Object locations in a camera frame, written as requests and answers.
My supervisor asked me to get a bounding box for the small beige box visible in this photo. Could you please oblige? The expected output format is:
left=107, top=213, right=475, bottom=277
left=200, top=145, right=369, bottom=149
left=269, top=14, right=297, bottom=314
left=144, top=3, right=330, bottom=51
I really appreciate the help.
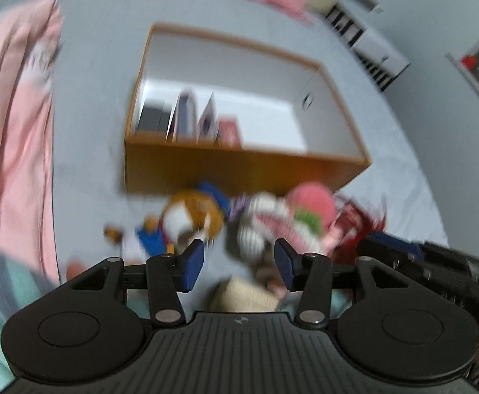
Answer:
left=209, top=277, right=283, bottom=313

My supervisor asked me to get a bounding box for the pink blanket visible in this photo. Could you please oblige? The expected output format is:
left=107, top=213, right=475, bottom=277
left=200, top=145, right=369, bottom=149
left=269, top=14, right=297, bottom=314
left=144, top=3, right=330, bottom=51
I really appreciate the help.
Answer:
left=0, top=0, right=66, bottom=286

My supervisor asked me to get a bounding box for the shiba plush with sailor cap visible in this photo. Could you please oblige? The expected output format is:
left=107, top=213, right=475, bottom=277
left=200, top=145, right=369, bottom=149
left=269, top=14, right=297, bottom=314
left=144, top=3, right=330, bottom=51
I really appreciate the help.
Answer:
left=135, top=181, right=226, bottom=257

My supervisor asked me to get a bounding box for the orange cardboard box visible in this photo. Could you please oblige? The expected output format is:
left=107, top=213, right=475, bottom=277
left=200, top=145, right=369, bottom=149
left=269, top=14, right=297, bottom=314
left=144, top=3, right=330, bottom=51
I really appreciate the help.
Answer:
left=124, top=23, right=372, bottom=195

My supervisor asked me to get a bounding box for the white packet blue circle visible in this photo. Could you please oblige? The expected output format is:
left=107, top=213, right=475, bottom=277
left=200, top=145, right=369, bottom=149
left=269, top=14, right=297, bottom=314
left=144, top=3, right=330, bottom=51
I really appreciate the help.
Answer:
left=196, top=90, right=220, bottom=140

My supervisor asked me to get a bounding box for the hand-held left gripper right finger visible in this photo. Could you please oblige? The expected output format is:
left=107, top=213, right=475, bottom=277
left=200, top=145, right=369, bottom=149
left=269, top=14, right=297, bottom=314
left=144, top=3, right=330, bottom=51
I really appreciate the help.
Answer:
left=274, top=238, right=414, bottom=331

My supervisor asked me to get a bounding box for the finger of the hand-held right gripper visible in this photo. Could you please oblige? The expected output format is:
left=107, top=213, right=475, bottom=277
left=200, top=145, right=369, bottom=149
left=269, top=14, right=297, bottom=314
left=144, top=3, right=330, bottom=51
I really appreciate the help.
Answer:
left=356, top=233, right=425, bottom=263

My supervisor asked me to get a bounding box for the small black box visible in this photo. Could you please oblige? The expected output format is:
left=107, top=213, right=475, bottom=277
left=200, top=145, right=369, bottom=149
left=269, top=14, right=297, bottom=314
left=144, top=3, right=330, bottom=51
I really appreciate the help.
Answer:
left=136, top=100, right=174, bottom=135

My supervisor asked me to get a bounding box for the red feather toy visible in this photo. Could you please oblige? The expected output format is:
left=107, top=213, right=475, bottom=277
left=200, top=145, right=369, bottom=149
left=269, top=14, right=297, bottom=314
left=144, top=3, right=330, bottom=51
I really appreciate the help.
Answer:
left=330, top=195, right=388, bottom=255

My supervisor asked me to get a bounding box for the teal striped clothing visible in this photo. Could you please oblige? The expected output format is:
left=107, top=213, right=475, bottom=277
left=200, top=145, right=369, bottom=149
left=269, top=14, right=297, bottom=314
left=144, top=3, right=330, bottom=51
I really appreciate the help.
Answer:
left=0, top=248, right=351, bottom=394

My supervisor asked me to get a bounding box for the white pink knit toy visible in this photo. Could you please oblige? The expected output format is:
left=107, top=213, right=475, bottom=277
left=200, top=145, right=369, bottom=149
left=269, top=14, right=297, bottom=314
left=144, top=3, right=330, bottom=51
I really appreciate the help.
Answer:
left=229, top=192, right=326, bottom=263

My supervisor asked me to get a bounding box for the red packet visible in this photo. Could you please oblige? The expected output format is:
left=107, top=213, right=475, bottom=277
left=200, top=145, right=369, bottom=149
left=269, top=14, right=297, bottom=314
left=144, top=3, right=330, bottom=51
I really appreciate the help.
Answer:
left=218, top=117, right=243, bottom=148

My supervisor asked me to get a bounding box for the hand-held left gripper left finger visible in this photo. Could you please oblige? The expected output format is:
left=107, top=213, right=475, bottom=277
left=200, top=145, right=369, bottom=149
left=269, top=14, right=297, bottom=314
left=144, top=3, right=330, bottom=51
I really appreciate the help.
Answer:
left=65, top=239, right=206, bottom=329

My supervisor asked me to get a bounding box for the pink green plush ball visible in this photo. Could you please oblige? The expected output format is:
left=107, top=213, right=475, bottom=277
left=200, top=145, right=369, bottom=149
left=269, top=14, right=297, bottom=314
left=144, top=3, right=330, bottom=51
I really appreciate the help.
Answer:
left=284, top=183, right=336, bottom=247

